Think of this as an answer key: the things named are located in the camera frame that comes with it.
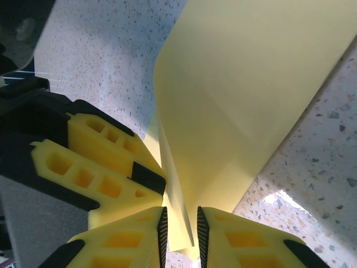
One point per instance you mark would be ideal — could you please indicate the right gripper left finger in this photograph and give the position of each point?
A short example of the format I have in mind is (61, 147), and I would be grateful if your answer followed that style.
(120, 245)

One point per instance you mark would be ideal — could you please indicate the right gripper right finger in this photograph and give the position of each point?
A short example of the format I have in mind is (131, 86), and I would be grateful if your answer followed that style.
(245, 245)

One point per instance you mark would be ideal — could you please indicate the yellow cloth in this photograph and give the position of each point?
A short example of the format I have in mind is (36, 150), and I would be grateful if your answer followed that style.
(237, 83)

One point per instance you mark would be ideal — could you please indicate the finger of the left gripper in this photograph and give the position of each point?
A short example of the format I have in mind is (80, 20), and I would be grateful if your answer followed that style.
(111, 134)
(83, 176)

